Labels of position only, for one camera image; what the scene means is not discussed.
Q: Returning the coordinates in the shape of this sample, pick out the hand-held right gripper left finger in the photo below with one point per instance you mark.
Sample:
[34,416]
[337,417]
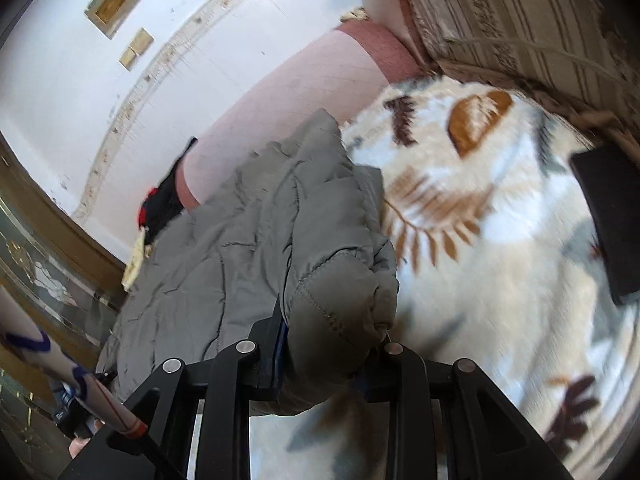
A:
[278,365]

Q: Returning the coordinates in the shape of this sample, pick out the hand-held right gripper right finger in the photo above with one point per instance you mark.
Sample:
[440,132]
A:
[364,387]

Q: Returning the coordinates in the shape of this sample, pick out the grey puffer jacket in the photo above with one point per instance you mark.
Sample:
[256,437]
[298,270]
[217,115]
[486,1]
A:
[250,250]

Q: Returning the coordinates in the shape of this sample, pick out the person's left hand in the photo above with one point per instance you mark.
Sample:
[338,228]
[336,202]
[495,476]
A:
[80,448]

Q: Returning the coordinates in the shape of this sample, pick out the wooden glass door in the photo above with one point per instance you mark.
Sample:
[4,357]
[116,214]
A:
[30,260]

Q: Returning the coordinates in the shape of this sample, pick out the pale yellow cloth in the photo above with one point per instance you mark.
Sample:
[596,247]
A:
[136,260]

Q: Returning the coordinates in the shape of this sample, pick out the leaf printed fleece blanket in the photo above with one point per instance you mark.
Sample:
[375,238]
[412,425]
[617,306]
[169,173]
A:
[500,270]

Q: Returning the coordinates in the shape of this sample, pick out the black garment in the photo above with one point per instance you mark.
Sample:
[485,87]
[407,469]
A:
[167,200]

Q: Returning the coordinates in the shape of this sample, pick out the red cloth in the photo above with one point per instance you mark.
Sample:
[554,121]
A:
[147,207]

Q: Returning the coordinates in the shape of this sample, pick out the black flat object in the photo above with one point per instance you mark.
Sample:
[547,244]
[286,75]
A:
[612,220]

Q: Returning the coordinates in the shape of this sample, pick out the red woven sofa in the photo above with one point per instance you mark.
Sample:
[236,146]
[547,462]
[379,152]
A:
[385,47]

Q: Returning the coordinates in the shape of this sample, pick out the beige lace doily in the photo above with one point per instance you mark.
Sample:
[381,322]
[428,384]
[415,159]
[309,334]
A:
[355,15]

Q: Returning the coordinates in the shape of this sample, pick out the large striped floral cushion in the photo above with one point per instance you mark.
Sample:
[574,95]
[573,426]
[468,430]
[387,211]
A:
[515,15]

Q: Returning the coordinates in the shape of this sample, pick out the gold wall plate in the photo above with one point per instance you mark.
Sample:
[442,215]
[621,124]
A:
[127,58]
[141,41]

